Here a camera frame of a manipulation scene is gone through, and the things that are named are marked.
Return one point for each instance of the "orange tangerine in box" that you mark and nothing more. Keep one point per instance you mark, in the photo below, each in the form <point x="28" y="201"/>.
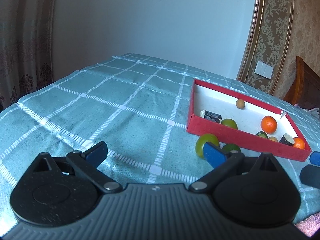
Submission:
<point x="299" y="143"/>

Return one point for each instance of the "gold wallpaper frame moulding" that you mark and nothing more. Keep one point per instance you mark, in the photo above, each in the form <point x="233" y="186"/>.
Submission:
<point x="268" y="41"/>

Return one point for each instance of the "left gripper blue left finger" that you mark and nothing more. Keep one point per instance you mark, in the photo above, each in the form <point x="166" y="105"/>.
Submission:
<point x="85" y="166"/>

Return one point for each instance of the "wooden headboard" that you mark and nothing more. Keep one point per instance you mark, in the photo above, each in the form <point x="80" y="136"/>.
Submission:
<point x="304" y="91"/>

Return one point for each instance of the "dark sugarcane piece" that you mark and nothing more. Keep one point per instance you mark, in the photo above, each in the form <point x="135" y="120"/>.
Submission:
<point x="286" y="139"/>
<point x="211" y="116"/>

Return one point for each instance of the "green cucumber piece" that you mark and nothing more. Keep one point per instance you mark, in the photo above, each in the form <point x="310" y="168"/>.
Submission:
<point x="262" y="134"/>
<point x="231" y="148"/>

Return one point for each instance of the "green tomato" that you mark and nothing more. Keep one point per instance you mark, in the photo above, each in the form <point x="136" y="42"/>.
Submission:
<point x="204" y="139"/>
<point x="229" y="123"/>

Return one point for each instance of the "orange tangerine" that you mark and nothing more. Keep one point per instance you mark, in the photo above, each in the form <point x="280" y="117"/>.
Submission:
<point x="299" y="143"/>
<point x="268" y="124"/>

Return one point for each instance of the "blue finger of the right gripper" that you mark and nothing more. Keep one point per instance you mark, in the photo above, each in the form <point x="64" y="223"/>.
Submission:
<point x="310" y="175"/>
<point x="315" y="158"/>

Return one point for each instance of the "teal checked bedspread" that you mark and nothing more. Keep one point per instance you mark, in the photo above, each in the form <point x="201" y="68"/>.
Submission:
<point x="137" y="104"/>

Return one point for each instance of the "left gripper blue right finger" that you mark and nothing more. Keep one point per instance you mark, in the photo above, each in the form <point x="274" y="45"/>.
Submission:
<point x="225" y="164"/>

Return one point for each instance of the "beige patterned curtain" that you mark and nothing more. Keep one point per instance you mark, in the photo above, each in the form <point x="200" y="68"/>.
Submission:
<point x="26" y="48"/>

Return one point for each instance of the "white wall switch panel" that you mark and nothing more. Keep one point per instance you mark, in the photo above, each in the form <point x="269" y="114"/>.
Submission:
<point x="263" y="70"/>

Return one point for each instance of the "small brown longan in box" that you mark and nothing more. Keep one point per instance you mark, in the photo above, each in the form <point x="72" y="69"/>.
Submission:
<point x="240" y="104"/>

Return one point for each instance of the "red shallow cardboard box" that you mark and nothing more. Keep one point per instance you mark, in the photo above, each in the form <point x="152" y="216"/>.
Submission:
<point x="222" y="101"/>

